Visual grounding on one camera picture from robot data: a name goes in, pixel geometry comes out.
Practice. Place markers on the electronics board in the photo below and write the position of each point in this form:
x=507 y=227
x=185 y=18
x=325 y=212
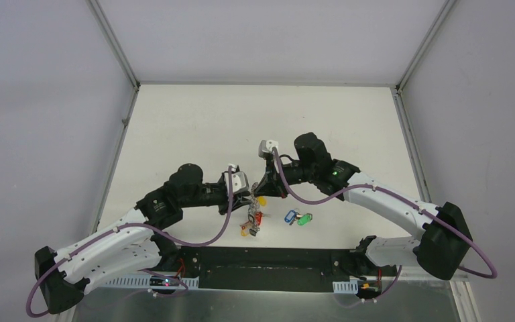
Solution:
x=370 y=290
x=164 y=282

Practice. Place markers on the blue tagged key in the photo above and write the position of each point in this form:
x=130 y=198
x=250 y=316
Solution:
x=291 y=216

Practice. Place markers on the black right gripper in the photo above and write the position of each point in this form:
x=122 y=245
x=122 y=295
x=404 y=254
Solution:
x=271 y=184

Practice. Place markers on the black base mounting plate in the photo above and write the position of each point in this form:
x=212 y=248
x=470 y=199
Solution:
x=272 y=269

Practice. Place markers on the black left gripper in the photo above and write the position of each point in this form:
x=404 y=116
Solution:
x=233 y=198

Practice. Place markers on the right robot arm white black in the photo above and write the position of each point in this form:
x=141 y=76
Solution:
x=438 y=236

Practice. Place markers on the yellow key tag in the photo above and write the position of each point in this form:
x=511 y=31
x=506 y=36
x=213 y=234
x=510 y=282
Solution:
x=262 y=201

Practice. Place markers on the left electronics board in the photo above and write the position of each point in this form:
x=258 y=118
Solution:
x=164 y=282

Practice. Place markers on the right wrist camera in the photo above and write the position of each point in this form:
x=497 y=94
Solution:
x=266 y=148

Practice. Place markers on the red key tag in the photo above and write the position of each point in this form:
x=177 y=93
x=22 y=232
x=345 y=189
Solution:
x=258 y=218

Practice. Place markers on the green tagged key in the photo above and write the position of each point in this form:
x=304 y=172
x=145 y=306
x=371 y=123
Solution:
x=304 y=219

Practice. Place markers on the right electronics board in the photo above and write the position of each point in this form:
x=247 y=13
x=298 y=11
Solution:
x=370 y=290

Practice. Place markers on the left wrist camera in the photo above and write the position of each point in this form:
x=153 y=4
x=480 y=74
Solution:
x=236 y=181

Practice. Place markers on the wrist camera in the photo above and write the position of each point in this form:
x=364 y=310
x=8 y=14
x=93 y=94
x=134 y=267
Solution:
x=266 y=148
x=236 y=181

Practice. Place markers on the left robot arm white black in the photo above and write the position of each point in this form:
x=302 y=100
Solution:
x=137 y=240

